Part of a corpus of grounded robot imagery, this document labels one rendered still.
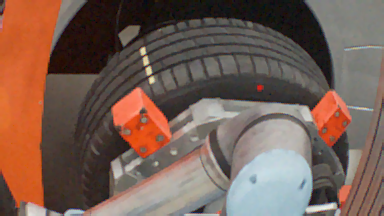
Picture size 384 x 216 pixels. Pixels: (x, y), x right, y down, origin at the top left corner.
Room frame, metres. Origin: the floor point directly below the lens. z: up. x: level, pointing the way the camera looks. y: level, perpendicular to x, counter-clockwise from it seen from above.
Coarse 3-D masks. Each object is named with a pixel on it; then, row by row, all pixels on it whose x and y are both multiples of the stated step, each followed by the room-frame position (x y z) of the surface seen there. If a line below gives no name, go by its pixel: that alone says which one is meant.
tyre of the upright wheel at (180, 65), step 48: (144, 48) 1.94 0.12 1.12; (192, 48) 1.90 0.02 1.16; (240, 48) 1.90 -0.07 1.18; (288, 48) 2.00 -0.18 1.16; (96, 96) 1.90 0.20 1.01; (192, 96) 1.80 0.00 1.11; (240, 96) 1.83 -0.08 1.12; (288, 96) 1.85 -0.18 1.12; (96, 144) 1.76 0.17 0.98; (336, 144) 1.90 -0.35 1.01; (96, 192) 1.76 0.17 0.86
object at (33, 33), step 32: (32, 0) 1.55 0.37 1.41; (0, 32) 1.53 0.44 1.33; (32, 32) 1.55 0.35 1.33; (0, 64) 1.53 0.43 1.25; (32, 64) 1.56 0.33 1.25; (0, 96) 1.53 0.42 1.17; (32, 96) 1.56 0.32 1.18; (0, 128) 1.53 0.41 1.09; (32, 128) 1.56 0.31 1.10; (0, 160) 1.53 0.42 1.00; (32, 160) 1.56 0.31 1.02; (32, 192) 1.56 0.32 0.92
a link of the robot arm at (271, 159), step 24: (264, 120) 1.16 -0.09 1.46; (288, 120) 1.16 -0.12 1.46; (240, 144) 1.14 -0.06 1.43; (264, 144) 1.11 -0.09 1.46; (288, 144) 1.10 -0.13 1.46; (240, 168) 1.08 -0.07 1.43; (264, 168) 1.05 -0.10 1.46; (288, 168) 1.05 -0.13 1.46; (240, 192) 1.04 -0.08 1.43; (264, 192) 1.04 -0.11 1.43; (288, 192) 1.04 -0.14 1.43
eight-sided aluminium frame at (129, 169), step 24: (192, 120) 1.76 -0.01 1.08; (216, 120) 1.73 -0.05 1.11; (312, 120) 1.79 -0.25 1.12; (168, 144) 1.71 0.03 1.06; (192, 144) 1.72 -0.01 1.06; (312, 144) 1.79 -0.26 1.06; (120, 168) 1.71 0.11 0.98; (144, 168) 1.70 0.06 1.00; (336, 168) 1.82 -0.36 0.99; (120, 192) 1.68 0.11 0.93
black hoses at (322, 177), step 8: (312, 168) 1.74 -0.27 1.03; (320, 168) 1.73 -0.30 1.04; (328, 168) 1.74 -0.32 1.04; (312, 176) 1.70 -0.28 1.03; (320, 176) 1.70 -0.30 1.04; (328, 176) 1.70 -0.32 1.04; (312, 184) 1.68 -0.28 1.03; (320, 184) 1.67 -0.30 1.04; (328, 184) 1.67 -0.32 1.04; (328, 192) 1.73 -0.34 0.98; (336, 192) 1.68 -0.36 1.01; (328, 200) 1.71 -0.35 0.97; (336, 200) 1.68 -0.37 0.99
